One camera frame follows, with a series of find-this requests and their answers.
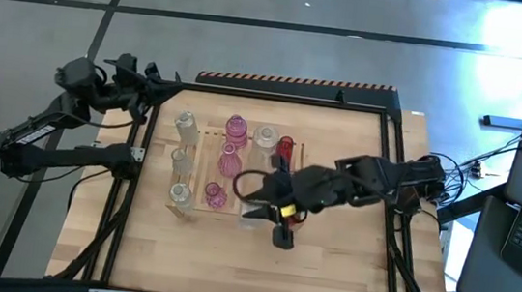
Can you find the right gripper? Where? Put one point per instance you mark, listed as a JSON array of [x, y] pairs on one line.
[[310, 187]]

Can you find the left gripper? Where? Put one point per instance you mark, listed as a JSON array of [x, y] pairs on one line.
[[126, 85]]

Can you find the clear tall bottle vase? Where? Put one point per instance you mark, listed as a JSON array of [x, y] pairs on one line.
[[186, 126]]

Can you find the small pink bulb vase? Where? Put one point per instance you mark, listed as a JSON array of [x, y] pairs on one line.
[[215, 195]]

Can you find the pink fluted vase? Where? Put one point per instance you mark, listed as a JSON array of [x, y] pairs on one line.
[[229, 161]]

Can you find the red square bottle vase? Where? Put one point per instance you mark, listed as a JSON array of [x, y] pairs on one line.
[[285, 146]]

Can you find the clear dimpled vase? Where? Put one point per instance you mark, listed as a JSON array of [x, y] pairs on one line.
[[266, 138]]

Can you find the clear small vase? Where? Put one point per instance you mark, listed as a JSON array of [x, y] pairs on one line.
[[181, 159]]

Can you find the wooden slatted shelf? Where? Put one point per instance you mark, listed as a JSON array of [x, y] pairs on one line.
[[202, 154]]

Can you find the pink ribbed jar vase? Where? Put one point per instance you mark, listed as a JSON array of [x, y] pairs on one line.
[[236, 131]]

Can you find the clear ribbed vase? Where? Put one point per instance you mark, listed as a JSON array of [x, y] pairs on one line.
[[181, 195]]

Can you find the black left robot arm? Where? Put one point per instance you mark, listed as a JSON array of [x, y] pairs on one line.
[[46, 152]]

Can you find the black mat orange-striped edge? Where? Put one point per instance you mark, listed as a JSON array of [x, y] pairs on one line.
[[296, 89]]

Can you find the white box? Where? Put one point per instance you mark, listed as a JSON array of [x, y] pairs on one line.
[[458, 249]]

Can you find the white connector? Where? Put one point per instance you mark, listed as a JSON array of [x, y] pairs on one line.
[[478, 170]]

